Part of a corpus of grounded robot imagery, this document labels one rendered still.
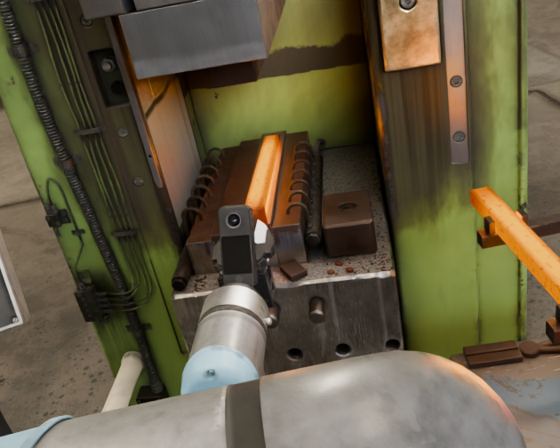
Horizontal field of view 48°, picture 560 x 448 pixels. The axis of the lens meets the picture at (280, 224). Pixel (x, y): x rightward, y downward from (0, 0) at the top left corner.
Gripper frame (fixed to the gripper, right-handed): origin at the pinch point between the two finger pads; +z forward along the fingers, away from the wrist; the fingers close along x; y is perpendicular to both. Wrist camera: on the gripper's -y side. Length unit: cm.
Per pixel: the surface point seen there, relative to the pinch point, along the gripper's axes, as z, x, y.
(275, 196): 12.6, 2.7, 2.6
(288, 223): 3.3, 5.6, 3.1
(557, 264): -22.8, 40.6, -1.5
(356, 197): 11.7, 17.1, 4.5
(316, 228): 5.3, 9.9, 5.8
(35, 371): 88, -119, 103
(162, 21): 3.3, -6.3, -32.3
